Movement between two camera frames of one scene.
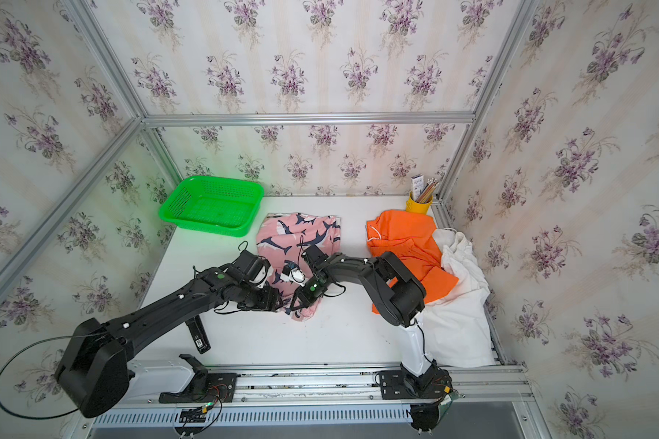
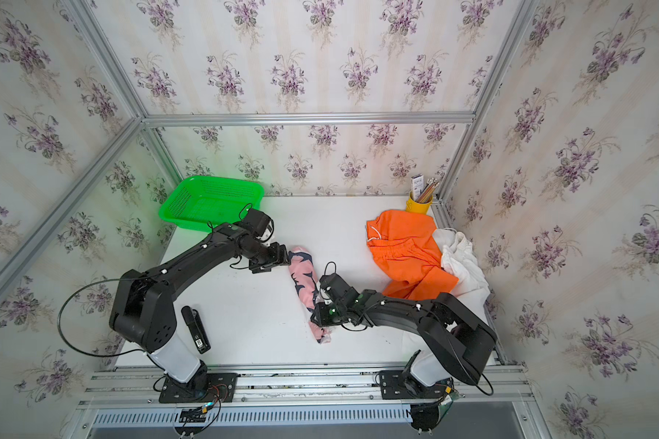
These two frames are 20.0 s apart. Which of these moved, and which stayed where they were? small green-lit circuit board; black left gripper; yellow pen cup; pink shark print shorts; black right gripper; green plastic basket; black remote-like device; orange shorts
Moved: pink shark print shorts; black right gripper; black left gripper
Stayed: orange shorts; green plastic basket; yellow pen cup; black remote-like device; small green-lit circuit board
